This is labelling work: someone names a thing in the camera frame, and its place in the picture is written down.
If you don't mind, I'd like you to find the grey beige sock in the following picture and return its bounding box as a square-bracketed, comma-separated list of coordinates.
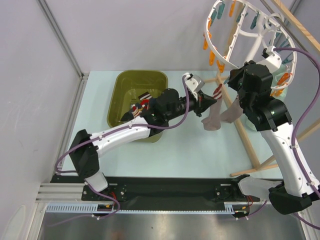
[201, 83, 223, 131]
[220, 95, 243, 124]

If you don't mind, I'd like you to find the mustard yellow striped sock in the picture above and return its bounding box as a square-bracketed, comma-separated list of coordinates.
[138, 91, 153, 102]

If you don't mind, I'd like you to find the white round clip hanger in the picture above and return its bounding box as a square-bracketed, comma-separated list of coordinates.
[203, 0, 298, 91]

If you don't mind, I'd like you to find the black sock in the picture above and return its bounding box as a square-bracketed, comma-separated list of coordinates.
[120, 111, 135, 123]

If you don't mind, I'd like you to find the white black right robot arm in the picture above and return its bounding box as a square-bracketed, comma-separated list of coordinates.
[227, 61, 320, 215]

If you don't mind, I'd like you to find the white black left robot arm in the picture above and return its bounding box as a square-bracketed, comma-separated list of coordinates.
[69, 88, 217, 200]

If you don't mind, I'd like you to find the wooden hanger stand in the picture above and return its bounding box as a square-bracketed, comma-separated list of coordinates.
[203, 0, 320, 177]

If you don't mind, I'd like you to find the mint green cloth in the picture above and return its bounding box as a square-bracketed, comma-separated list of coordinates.
[245, 64, 289, 132]

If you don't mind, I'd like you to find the olive green plastic basket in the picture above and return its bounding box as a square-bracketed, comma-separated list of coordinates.
[106, 70, 168, 128]

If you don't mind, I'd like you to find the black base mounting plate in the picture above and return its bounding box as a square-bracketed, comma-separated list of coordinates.
[51, 174, 251, 211]

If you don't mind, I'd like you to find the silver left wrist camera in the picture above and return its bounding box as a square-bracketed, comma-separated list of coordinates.
[182, 72, 205, 100]

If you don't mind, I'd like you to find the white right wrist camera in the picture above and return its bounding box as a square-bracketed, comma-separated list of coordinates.
[258, 45, 282, 74]

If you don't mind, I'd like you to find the white slotted cable duct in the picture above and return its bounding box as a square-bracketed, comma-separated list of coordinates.
[46, 202, 249, 215]

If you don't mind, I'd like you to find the aluminium frame post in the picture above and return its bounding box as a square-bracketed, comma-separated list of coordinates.
[36, 0, 84, 79]

